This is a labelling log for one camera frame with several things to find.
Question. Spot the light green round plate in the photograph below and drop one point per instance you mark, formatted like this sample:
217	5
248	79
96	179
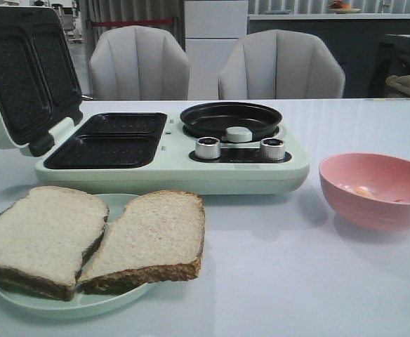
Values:
82	305

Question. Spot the fruit plate on counter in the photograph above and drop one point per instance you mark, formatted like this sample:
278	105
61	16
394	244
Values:
340	7

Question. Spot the grey upholstered chair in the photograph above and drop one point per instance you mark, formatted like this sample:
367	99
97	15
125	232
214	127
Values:
139	63
280	64

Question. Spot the green breakfast maker base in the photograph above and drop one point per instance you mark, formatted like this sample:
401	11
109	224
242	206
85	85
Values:
140	146

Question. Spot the silver control knob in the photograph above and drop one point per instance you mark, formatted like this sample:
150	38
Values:
207	148
272	149

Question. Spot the left grey upholstered chair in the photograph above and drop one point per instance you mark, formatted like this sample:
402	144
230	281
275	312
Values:
139	63

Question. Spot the pink plastic bowl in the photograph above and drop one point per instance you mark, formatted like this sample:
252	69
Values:
382	174

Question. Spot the right grey upholstered chair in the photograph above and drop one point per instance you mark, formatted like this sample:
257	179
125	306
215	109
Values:
280	64

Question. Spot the grey counter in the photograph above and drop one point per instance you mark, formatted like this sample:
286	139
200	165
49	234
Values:
369	47

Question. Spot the right silver control knob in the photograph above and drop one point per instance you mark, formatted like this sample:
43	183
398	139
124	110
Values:
272	149

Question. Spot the orange shrimp pieces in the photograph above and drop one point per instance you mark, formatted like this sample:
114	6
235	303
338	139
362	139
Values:
366	192

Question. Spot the green breakfast maker lid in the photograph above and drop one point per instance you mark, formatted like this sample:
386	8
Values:
39	88

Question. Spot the left silver control knob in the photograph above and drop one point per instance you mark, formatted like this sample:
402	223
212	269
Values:
207	148

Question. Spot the black round frying pan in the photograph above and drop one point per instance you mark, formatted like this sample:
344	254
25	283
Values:
213	119

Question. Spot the white bread slice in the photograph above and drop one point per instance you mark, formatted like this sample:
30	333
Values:
47	237
159	237

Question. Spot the white cabinet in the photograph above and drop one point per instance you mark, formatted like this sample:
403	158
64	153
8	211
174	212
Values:
211	29

